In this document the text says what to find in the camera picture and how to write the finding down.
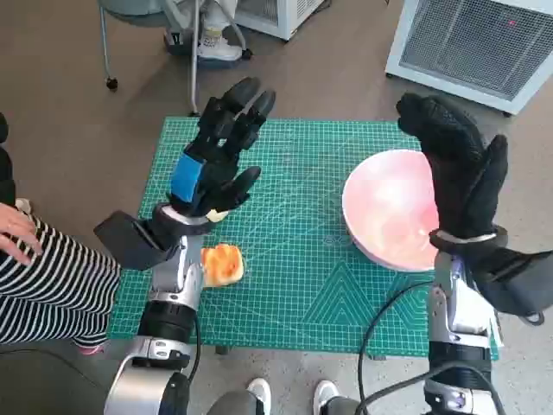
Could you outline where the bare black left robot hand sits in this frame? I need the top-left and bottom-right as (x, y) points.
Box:
(169, 77), (277, 218)

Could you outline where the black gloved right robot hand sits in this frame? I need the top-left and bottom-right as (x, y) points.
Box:
(396, 92), (509, 239)

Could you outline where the pink bowl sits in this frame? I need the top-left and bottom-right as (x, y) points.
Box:
(341, 149), (442, 272)

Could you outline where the rectangular braided toy bread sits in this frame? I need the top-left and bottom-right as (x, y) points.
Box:
(200, 243), (245, 289)

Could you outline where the green cutting mat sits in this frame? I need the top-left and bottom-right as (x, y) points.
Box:
(105, 116), (500, 360)

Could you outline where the grey office chair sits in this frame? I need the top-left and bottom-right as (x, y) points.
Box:
(97, 0), (255, 118)

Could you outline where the large white mesh cabinet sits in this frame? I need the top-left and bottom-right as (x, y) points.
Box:
(384, 0), (553, 117)

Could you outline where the seated person in white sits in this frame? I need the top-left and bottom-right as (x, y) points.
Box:
(163, 0), (244, 62)

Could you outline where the small white mesh cabinet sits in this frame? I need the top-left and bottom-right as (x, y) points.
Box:
(235, 0), (329, 42)

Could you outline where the person in striped clothing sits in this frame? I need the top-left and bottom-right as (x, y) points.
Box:
(0, 112), (124, 356)

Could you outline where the person's hand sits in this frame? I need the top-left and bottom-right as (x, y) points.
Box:
(0, 198), (44, 265)

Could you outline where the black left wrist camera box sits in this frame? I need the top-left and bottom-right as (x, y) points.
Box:
(93, 210), (182, 271)

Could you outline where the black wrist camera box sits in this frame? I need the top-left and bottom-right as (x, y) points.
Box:
(93, 210), (182, 271)
(466, 246), (553, 315)

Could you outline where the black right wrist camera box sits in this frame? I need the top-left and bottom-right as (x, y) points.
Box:
(466, 246), (553, 315)

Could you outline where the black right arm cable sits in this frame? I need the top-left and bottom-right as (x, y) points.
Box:
(356, 278), (435, 415)
(362, 361), (506, 415)

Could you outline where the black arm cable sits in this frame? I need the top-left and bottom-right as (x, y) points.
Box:
(362, 361), (506, 415)
(188, 313), (205, 384)
(356, 278), (435, 415)

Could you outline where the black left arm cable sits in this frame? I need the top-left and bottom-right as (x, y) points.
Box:
(188, 313), (205, 384)

